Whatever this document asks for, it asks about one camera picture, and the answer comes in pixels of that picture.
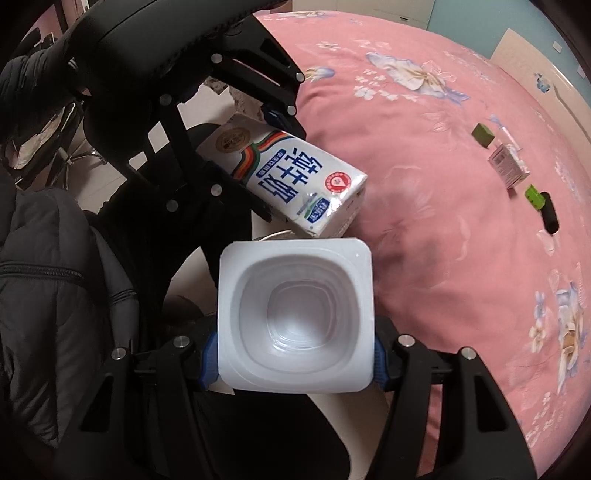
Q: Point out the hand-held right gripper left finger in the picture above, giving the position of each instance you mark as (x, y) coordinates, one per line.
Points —
(207, 361)

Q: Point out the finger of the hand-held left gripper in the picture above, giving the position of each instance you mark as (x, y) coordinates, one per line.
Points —
(277, 117)
(221, 185)

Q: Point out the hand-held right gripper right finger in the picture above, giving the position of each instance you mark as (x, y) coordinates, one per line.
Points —
(379, 364)

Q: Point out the white milk carton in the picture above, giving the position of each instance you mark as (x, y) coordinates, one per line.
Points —
(295, 180)

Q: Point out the white plastic cup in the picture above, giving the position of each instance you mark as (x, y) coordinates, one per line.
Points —
(295, 295)

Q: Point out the white medicine box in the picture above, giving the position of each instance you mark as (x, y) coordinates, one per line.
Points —
(505, 164)

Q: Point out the person's left forearm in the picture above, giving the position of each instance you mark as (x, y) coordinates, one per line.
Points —
(32, 83)

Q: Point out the pink floral blanket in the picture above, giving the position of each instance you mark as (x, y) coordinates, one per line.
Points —
(438, 240)

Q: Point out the office chair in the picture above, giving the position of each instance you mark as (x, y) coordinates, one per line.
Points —
(69, 159)

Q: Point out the black padded jacket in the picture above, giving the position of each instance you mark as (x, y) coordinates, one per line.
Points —
(46, 277)

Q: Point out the small green box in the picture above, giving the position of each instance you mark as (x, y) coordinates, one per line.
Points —
(533, 196)
(483, 134)

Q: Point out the black cylinder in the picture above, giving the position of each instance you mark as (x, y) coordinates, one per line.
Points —
(549, 214)

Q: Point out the beige headboard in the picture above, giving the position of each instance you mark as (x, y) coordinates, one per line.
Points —
(517, 55)

